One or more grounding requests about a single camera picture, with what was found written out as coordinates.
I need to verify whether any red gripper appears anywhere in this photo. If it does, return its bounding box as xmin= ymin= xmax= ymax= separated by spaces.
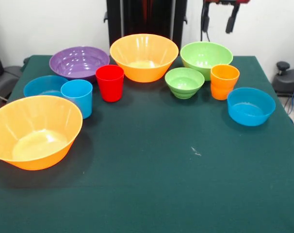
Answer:
xmin=201 ymin=0 xmax=240 ymax=34

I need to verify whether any large orange bowl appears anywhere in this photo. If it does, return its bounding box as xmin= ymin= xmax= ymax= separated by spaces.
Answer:
xmin=109 ymin=33 xmax=180 ymax=83
xmin=0 ymin=95 xmax=83 ymax=171

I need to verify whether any large green bowl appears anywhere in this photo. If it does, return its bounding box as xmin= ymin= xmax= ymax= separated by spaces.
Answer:
xmin=180 ymin=41 xmax=234 ymax=82

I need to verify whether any orange cup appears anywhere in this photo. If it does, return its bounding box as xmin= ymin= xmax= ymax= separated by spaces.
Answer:
xmin=210 ymin=64 xmax=241 ymax=100

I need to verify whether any small green bowl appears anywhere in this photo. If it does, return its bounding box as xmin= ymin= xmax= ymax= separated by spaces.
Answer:
xmin=164 ymin=67 xmax=206 ymax=100

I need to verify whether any blue bowl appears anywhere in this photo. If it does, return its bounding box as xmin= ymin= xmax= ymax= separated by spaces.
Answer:
xmin=23 ymin=75 xmax=69 ymax=98
xmin=227 ymin=87 xmax=277 ymax=127

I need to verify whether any red cup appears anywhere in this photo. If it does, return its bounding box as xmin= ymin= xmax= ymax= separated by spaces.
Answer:
xmin=95 ymin=64 xmax=125 ymax=103

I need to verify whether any purple bowl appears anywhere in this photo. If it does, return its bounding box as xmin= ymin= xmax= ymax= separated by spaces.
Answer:
xmin=49 ymin=46 xmax=111 ymax=83

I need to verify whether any blue cup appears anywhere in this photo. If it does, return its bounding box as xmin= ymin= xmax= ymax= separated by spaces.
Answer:
xmin=60 ymin=79 xmax=93 ymax=120

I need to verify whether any dark green table cloth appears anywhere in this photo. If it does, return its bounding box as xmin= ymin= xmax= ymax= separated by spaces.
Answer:
xmin=0 ymin=54 xmax=294 ymax=233

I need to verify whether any black pedestal foot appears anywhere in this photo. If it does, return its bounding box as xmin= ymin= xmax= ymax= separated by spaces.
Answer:
xmin=273 ymin=61 xmax=294 ymax=98
xmin=0 ymin=65 xmax=23 ymax=102

